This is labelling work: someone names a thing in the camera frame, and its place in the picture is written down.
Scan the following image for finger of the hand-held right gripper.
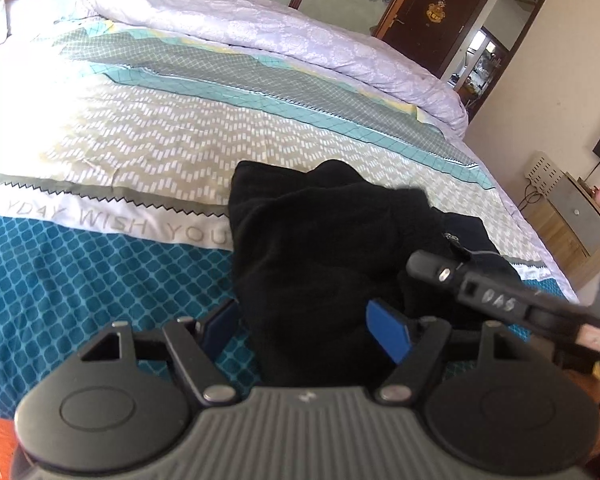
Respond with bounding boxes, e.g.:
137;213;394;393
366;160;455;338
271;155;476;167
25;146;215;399
406;251;463;288

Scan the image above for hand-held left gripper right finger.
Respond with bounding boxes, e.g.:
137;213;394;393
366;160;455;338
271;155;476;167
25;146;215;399
366;298;512;405

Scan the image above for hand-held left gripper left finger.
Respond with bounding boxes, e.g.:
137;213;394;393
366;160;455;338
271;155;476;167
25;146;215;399
79;298;239;405

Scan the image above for black pants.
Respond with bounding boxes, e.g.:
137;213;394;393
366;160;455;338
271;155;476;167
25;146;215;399
226;159;523;390

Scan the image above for grey bedside cabinet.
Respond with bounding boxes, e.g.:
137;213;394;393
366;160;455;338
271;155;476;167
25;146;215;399
546;174;600;257

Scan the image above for white perforated board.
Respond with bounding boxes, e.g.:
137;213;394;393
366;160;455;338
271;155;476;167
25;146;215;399
524;151;565;197

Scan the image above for patterned teal bed sheet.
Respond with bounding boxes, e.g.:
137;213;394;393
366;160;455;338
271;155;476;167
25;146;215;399
0;17;581;418

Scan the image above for dark wooden door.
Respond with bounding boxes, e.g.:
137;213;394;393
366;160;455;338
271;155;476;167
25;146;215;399
377;0;498;81

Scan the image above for lilac quilt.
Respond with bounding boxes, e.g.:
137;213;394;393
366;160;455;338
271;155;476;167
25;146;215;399
50;0;470;137

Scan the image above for white pillow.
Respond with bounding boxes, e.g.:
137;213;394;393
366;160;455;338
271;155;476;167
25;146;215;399
0;0;101;51

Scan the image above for wooden bed frame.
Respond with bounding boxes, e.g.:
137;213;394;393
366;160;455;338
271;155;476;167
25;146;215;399
0;405;28;480

